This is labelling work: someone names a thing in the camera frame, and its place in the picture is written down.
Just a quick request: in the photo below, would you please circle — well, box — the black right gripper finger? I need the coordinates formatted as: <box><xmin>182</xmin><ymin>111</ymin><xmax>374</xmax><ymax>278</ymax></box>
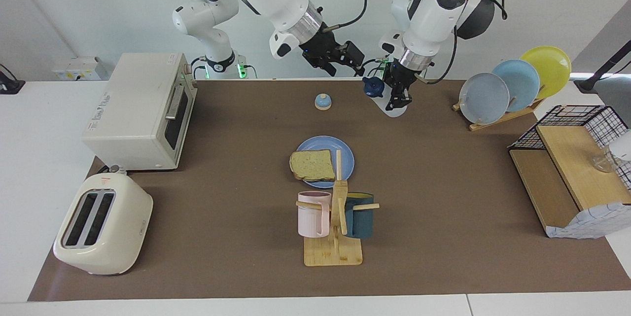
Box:
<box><xmin>340</xmin><ymin>41</ymin><xmax>366</xmax><ymax>67</ymax></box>
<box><xmin>318</xmin><ymin>57</ymin><xmax>340</xmax><ymax>78</ymax></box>

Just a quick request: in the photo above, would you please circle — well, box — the translucent squeeze bottle blue cap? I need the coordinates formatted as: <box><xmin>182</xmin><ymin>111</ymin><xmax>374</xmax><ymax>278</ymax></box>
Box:
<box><xmin>363</xmin><ymin>76</ymin><xmax>410</xmax><ymax>118</ymax></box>

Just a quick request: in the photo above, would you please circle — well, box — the toasted bread slice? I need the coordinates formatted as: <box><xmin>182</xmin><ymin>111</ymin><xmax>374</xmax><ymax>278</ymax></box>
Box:
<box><xmin>289</xmin><ymin>149</ymin><xmax>337</xmax><ymax>182</ymax></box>

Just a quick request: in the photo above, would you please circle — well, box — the blue round plate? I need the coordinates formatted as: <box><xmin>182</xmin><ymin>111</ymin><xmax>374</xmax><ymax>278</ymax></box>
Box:
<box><xmin>296</xmin><ymin>136</ymin><xmax>355</xmax><ymax>189</ymax></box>

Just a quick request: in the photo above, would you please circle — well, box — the grey-blue plate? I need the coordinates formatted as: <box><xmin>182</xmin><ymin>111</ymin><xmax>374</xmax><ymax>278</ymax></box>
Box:
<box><xmin>458</xmin><ymin>73</ymin><xmax>510</xmax><ymax>125</ymax></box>

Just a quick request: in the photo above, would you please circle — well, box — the wooden plate rack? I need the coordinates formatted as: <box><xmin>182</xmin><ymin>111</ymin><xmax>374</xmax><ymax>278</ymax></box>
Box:
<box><xmin>453</xmin><ymin>84</ymin><xmax>545</xmax><ymax>132</ymax></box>

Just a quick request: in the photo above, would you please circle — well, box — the light blue plate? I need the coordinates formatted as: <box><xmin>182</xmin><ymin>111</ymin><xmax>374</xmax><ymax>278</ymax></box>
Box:
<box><xmin>493</xmin><ymin>59</ymin><xmax>541</xmax><ymax>112</ymax></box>

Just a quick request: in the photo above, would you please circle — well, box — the yellow plate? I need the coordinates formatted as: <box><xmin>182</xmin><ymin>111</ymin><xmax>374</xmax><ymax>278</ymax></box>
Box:
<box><xmin>520</xmin><ymin>46</ymin><xmax>572</xmax><ymax>100</ymax></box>

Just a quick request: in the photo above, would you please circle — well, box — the dark teal mug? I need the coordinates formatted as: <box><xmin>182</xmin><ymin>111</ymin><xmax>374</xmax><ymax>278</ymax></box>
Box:
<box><xmin>344</xmin><ymin>193</ymin><xmax>375</xmax><ymax>238</ymax></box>

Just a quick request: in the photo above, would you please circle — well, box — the pink ribbed mug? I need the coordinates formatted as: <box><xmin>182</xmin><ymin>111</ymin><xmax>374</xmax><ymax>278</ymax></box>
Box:
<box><xmin>297</xmin><ymin>191</ymin><xmax>332</xmax><ymax>238</ymax></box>

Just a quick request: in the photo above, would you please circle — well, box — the wooden mug tree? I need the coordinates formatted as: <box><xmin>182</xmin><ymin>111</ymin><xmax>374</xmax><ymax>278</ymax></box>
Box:
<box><xmin>296</xmin><ymin>148</ymin><xmax>380</xmax><ymax>267</ymax></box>

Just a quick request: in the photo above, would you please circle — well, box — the wooden shelf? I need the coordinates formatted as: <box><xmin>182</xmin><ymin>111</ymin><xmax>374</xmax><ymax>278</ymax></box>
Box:
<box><xmin>509</xmin><ymin>124</ymin><xmax>631</xmax><ymax>238</ymax></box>

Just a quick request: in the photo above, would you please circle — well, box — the white toaster oven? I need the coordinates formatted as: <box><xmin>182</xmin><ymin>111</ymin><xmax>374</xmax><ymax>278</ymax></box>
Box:
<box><xmin>81</xmin><ymin>52</ymin><xmax>198</xmax><ymax>171</ymax></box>

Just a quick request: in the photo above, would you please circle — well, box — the brown table mat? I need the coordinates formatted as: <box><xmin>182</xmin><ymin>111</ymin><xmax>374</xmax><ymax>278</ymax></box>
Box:
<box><xmin>27</xmin><ymin>78</ymin><xmax>631</xmax><ymax>302</ymax></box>

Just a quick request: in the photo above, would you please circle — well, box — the clear glass cup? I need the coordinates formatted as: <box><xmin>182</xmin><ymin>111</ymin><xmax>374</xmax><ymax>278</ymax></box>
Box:
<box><xmin>592</xmin><ymin>152</ymin><xmax>620</xmax><ymax>174</ymax></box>

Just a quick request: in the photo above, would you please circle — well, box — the grey rounded object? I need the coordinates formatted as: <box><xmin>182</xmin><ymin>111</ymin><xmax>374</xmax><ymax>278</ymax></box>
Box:
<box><xmin>594</xmin><ymin>74</ymin><xmax>631</xmax><ymax>125</ymax></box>

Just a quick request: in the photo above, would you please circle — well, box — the cream two-slot toaster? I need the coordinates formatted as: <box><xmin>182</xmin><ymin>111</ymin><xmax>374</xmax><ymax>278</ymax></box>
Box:
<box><xmin>53</xmin><ymin>164</ymin><xmax>154</xmax><ymax>276</ymax></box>

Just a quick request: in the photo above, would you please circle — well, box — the black clamp base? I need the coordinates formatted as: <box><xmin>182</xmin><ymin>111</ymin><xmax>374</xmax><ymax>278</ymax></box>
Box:
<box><xmin>0</xmin><ymin>64</ymin><xmax>25</xmax><ymax>95</ymax></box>

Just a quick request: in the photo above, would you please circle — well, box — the black wire basket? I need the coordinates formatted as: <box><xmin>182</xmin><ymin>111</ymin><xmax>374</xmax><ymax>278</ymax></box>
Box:
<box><xmin>508</xmin><ymin>104</ymin><xmax>631</xmax><ymax>193</ymax></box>

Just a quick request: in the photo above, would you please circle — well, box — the white wall socket box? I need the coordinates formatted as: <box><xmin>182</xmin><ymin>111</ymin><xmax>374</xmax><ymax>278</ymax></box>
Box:
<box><xmin>52</xmin><ymin>56</ymin><xmax>109</xmax><ymax>81</ymax></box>

